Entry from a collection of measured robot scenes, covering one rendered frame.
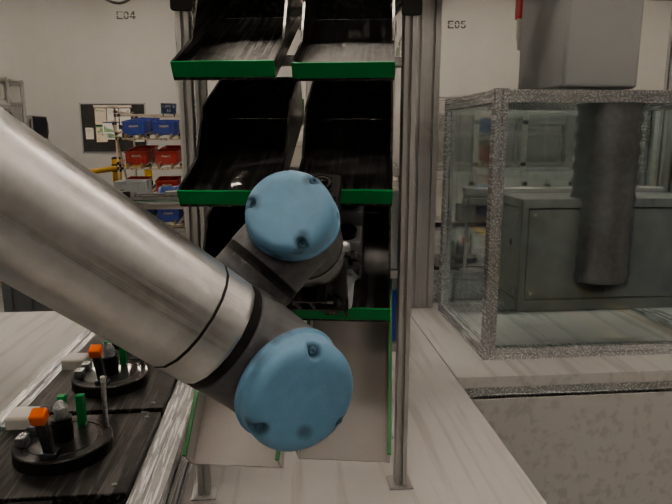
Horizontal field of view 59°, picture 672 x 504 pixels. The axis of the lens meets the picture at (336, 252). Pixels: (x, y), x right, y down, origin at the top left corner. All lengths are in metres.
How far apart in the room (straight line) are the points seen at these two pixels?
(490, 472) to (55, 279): 0.92
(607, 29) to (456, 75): 10.00
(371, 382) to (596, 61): 1.09
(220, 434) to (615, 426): 1.12
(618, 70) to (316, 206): 1.34
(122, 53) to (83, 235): 11.67
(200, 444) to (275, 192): 0.50
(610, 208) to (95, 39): 11.12
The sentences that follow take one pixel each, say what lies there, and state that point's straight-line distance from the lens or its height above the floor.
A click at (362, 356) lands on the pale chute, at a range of 0.94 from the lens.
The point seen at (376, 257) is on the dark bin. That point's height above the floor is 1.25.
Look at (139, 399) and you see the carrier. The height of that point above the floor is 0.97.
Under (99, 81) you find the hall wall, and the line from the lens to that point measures 12.07.
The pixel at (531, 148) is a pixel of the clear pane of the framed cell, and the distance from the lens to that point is 1.58.
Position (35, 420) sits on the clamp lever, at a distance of 0.92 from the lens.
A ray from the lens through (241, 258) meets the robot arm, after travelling 0.50.
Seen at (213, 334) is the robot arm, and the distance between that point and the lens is 0.35.
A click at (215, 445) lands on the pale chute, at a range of 0.90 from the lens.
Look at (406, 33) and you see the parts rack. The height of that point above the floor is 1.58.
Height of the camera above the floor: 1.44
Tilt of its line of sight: 11 degrees down
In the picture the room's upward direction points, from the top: straight up
